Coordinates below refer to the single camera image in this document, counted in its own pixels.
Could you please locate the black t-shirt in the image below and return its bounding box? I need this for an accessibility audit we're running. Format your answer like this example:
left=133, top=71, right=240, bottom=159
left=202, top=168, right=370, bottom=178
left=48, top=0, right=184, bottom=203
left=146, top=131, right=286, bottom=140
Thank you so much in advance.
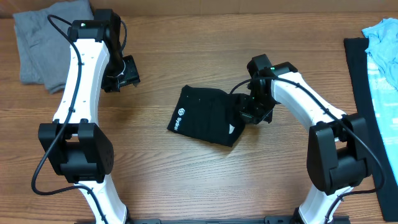
left=167, top=85, right=246, bottom=147

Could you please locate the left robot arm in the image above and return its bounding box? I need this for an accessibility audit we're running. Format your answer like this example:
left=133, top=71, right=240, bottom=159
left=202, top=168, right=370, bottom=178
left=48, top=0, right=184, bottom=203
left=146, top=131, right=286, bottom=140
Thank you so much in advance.
left=31, top=9, right=140, bottom=223

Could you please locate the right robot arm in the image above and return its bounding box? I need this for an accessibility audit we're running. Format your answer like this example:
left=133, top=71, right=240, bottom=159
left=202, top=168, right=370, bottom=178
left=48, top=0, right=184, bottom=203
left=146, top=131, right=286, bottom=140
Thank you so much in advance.
left=239, top=54, right=372, bottom=223

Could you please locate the folded grey cloth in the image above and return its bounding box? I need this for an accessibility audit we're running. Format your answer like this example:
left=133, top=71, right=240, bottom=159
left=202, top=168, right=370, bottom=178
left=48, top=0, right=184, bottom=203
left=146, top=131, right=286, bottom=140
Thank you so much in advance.
left=13, top=1, right=93, bottom=94

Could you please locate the black garment at right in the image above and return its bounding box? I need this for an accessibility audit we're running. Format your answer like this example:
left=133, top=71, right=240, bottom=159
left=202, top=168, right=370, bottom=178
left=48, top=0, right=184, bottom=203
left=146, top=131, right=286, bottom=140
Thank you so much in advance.
left=343, top=38, right=397, bottom=222

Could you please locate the light blue t-shirt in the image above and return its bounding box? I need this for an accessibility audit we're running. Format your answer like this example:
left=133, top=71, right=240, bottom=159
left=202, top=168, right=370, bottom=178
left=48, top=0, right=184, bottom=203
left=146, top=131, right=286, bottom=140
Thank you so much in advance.
left=362, top=18, right=397, bottom=180

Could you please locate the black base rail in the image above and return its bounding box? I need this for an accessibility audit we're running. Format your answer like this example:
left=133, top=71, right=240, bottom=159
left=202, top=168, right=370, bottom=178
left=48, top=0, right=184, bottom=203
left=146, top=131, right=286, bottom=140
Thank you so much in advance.
left=74, top=215, right=352, bottom=224

